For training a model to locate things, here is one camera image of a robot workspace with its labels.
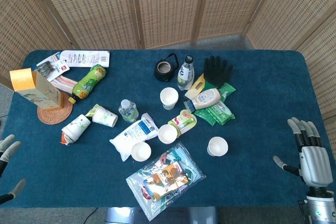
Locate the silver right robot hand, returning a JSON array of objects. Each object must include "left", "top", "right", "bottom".
[{"left": 272, "top": 117, "right": 333, "bottom": 189}]

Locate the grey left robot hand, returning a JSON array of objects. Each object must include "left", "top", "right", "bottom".
[{"left": 0, "top": 134, "right": 26, "bottom": 205}]

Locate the white paper cup green print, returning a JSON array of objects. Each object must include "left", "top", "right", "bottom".
[{"left": 206, "top": 136, "right": 228, "bottom": 157}]

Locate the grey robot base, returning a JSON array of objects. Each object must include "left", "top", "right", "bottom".
[{"left": 104, "top": 206, "right": 218, "bottom": 224}]

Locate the floral white paper cup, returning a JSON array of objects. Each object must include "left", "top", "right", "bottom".
[{"left": 91, "top": 105, "right": 119, "bottom": 128}]

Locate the plain white paper cup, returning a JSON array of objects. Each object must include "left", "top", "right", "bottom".
[
  {"left": 131, "top": 141, "right": 152, "bottom": 162},
  {"left": 157, "top": 124, "right": 179, "bottom": 145},
  {"left": 160, "top": 87, "right": 180, "bottom": 111}
]

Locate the round woven rattan coaster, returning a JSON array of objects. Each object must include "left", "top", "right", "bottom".
[{"left": 37, "top": 99, "right": 74, "bottom": 125}]

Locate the orange beige cardboard box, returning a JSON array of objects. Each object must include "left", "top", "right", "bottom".
[{"left": 9, "top": 68, "right": 65, "bottom": 110}]

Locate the orange striped flat packet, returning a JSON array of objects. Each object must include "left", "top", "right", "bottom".
[{"left": 49, "top": 74, "right": 79, "bottom": 95}]

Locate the blue table cloth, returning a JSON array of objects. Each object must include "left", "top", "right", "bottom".
[{"left": 0, "top": 49, "right": 332, "bottom": 208}]

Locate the battery blister card pack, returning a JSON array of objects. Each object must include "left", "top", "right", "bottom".
[{"left": 36, "top": 52, "right": 71, "bottom": 82}]

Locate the green tea drink bottle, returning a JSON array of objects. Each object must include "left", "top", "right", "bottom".
[{"left": 68, "top": 63, "right": 107, "bottom": 104}]

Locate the large green wet wipes pack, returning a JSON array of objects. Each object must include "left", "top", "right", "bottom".
[{"left": 194, "top": 100, "right": 236, "bottom": 126}]

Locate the small green wet wipes pack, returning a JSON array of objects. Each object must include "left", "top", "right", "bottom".
[{"left": 209, "top": 82, "right": 236, "bottom": 101}]

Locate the white barcode blister card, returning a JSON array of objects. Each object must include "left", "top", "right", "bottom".
[{"left": 59, "top": 49, "right": 111, "bottom": 68}]

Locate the small clear water bottle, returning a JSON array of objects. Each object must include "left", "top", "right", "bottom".
[{"left": 118, "top": 99, "right": 139, "bottom": 123}]

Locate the white tissue pack blue label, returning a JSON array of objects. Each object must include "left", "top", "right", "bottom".
[{"left": 109, "top": 113, "right": 160, "bottom": 162}]

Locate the cream squeeze sauce bottle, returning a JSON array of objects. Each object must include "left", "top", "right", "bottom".
[{"left": 183, "top": 89, "right": 221, "bottom": 111}]

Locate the clear plastic zip bag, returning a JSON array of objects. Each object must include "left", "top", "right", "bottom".
[{"left": 125, "top": 141, "right": 206, "bottom": 222}]

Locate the black rubber work glove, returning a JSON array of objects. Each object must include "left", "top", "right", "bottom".
[{"left": 202, "top": 56, "right": 234, "bottom": 91}]

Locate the lip balm blister pack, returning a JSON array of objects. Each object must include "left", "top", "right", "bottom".
[{"left": 167, "top": 109, "right": 198, "bottom": 137}]

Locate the yellow blue packet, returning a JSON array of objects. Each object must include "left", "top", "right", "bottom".
[{"left": 184, "top": 74, "right": 208, "bottom": 100}]

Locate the colourful cartoon printed packet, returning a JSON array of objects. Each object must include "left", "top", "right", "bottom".
[{"left": 143, "top": 162, "right": 190, "bottom": 202}]

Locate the clear bottle black cap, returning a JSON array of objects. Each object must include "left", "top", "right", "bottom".
[{"left": 177, "top": 55, "right": 195, "bottom": 91}]

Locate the black cast iron teapot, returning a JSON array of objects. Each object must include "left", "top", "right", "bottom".
[{"left": 153, "top": 52, "right": 180, "bottom": 82}]

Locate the bamboo folding screen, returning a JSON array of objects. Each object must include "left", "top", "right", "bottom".
[{"left": 0, "top": 0, "right": 336, "bottom": 154}]

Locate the thin black floor cable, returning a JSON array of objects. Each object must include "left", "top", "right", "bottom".
[{"left": 83, "top": 207, "right": 98, "bottom": 224}]

